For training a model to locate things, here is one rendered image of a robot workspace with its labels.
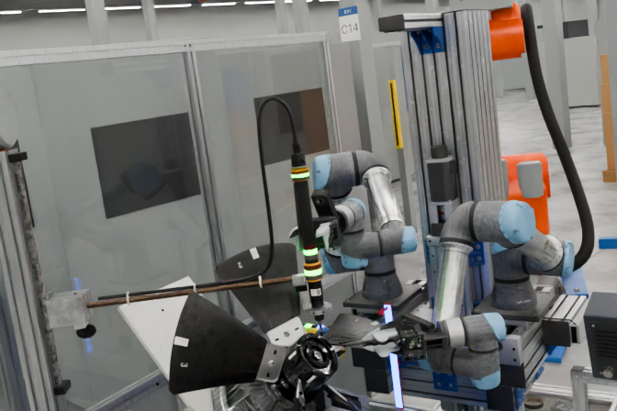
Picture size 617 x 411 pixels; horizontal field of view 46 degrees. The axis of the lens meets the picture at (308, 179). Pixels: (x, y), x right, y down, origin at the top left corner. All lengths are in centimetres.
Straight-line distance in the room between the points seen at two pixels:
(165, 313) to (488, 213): 91
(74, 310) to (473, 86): 151
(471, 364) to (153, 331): 83
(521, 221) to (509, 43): 381
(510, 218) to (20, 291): 127
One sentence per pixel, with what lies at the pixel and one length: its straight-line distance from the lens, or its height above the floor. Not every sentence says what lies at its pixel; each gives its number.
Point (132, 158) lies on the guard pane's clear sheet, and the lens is 235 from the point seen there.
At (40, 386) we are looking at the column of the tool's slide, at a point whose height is 121.
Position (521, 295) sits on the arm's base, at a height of 108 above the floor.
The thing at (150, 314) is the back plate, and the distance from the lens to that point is 199.
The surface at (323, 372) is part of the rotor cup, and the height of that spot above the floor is 119.
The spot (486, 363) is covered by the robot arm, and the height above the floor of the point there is 110.
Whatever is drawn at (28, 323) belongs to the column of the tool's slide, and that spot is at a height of 137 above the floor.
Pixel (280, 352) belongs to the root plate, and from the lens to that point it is 179.
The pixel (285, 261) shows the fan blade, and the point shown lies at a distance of 195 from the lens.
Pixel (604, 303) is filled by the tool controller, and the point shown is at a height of 124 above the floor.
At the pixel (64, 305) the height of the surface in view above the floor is 141.
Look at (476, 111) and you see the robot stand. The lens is 263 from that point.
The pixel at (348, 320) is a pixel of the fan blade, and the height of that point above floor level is 119.
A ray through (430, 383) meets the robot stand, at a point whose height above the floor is 74.
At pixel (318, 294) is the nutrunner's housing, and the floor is 134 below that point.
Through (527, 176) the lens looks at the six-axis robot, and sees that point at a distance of 566.
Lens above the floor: 190
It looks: 9 degrees down
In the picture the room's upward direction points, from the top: 8 degrees counter-clockwise
